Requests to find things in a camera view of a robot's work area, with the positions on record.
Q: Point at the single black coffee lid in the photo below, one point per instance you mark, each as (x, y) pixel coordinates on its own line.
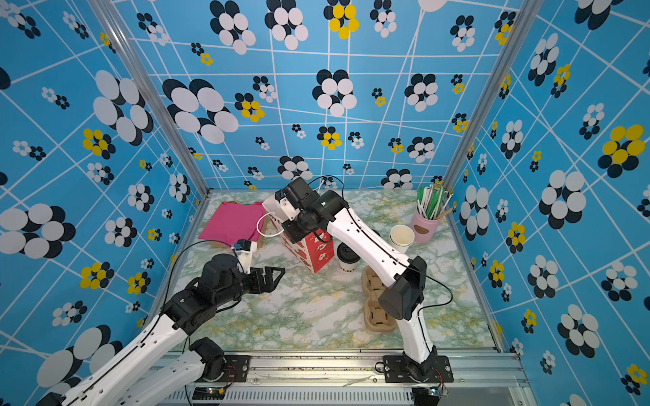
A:
(346, 255)

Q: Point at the brown pulp cup carrier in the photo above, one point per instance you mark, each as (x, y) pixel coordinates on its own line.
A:
(375, 317)

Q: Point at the aluminium corner post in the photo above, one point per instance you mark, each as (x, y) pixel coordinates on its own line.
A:
(525, 19)
(107, 16)

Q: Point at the white paper cup stack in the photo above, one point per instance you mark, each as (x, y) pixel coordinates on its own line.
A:
(401, 237)

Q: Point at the brown cardboard napkin tray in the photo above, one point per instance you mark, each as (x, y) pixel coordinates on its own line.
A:
(238, 243)

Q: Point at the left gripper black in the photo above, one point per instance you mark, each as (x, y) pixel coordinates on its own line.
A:
(270, 283)

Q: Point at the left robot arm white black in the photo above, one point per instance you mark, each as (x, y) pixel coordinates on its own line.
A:
(124, 379)

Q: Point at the left aluminium corner post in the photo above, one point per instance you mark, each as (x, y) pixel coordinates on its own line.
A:
(107, 16)

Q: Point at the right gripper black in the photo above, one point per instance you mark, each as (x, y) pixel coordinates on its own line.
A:
(295, 236)

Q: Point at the pink straw holder cup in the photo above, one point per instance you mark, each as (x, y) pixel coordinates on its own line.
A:
(423, 228)

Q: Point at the aluminium front rail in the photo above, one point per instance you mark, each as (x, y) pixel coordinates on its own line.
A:
(363, 377)

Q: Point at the single white paper cup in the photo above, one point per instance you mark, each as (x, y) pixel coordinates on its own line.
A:
(347, 265)

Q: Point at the right aluminium corner post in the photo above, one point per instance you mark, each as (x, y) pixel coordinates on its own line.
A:
(525, 19)

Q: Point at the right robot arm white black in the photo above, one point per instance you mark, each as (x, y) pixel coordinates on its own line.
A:
(304, 211)

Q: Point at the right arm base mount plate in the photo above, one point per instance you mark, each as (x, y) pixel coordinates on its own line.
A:
(401, 369)

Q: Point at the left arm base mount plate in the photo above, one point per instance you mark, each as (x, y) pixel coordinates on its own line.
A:
(235, 368)

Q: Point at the pink napkin stack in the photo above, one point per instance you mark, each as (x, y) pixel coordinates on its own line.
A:
(234, 221)

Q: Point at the red white paper gift bag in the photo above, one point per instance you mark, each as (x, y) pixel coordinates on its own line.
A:
(314, 252)

